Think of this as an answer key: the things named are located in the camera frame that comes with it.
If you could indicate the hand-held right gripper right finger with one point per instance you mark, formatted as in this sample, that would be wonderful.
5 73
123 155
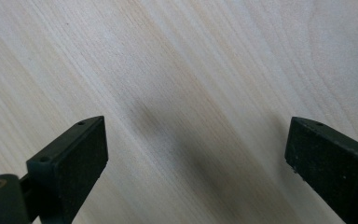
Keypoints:
332 161

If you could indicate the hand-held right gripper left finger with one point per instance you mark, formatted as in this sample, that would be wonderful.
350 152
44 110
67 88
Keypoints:
71 168

